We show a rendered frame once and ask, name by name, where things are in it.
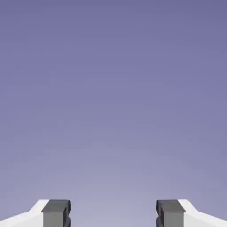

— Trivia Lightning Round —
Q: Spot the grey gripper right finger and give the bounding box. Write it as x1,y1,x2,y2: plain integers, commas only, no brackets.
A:
156,199,227,227

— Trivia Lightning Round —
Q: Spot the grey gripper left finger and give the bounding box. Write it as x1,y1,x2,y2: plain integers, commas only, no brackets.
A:
0,199,72,227

